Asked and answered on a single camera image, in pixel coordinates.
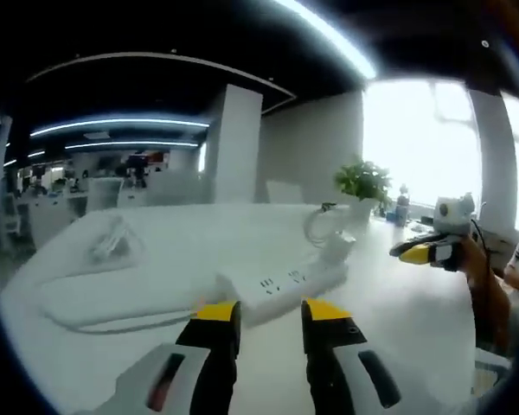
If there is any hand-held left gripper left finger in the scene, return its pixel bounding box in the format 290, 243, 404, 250
116, 299, 243, 415

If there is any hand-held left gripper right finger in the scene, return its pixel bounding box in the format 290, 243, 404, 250
300, 297, 420, 415

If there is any white power strip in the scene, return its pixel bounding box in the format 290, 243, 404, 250
215, 259, 349, 328

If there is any white desk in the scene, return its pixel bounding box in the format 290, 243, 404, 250
0, 201, 509, 415

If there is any long ceiling light strip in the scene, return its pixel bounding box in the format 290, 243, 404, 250
276, 0, 377, 80

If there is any person's right hand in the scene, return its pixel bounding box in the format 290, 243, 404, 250
453, 231, 497, 295

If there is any dark bottle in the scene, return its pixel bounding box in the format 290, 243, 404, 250
395, 183, 410, 226

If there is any green potted plant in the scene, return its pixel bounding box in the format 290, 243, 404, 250
332, 159, 394, 234

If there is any grey office chair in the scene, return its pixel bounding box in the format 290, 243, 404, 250
471, 349, 511, 397

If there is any white chair back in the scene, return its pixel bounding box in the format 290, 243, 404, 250
266, 180, 304, 204

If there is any grey wide chair back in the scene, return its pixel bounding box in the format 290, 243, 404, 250
144, 171, 211, 207

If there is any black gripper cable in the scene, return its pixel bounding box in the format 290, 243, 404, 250
470, 201, 497, 278

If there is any white power strip cable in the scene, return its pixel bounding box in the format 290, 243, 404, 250
38, 280, 226, 336

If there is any white charger cable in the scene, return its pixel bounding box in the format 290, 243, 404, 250
303, 202, 351, 247

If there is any white cable bundle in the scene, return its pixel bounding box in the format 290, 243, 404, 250
88, 215, 133, 260

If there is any white frame office chair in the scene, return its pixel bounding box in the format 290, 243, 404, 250
87, 177, 123, 213

